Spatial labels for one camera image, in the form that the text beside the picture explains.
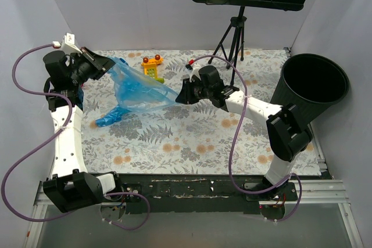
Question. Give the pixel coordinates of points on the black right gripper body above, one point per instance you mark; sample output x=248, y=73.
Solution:
x=189, y=92

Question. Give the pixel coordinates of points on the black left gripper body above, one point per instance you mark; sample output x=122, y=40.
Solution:
x=95, y=63

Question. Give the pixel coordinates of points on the blue trash bag roll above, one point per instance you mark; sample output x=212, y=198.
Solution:
x=137, y=92

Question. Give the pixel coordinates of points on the small blue trash bag piece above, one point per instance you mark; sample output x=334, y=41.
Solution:
x=113, y=116

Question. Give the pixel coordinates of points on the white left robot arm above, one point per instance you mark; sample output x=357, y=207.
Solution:
x=71, y=186

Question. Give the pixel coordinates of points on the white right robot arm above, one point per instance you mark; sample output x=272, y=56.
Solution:
x=288, y=133

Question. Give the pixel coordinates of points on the black ribbed trash bin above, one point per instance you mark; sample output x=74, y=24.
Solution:
x=311, y=82

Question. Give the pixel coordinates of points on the yellow toy block house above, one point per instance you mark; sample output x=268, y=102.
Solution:
x=150, y=66

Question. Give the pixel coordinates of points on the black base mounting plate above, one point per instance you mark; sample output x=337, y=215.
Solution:
x=192, y=194

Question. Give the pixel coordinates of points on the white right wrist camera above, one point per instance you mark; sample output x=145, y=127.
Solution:
x=195, y=67

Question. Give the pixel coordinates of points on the aluminium frame rail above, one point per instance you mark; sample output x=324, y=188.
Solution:
x=321, y=217

